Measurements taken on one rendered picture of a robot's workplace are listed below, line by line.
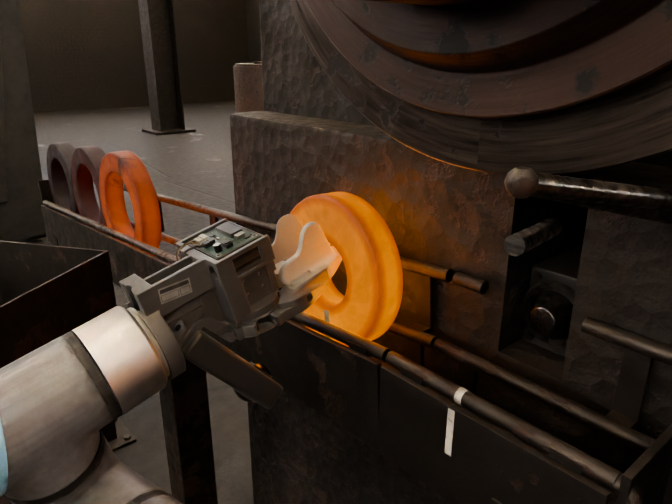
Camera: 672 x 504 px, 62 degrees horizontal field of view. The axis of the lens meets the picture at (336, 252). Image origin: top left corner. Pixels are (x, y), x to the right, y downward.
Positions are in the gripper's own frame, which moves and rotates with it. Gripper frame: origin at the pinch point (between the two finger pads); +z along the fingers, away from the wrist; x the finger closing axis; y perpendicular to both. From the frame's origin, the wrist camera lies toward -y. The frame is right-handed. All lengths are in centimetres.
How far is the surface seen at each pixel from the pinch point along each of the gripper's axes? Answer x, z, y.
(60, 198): 94, -4, -10
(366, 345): -9.0, -5.5, -4.0
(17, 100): 273, 29, -7
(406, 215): -4.5, 6.0, 2.3
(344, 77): -6.6, -0.1, 17.5
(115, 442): 88, -19, -72
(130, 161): 48.2, -0.8, 3.5
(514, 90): -22.6, -1.9, 17.6
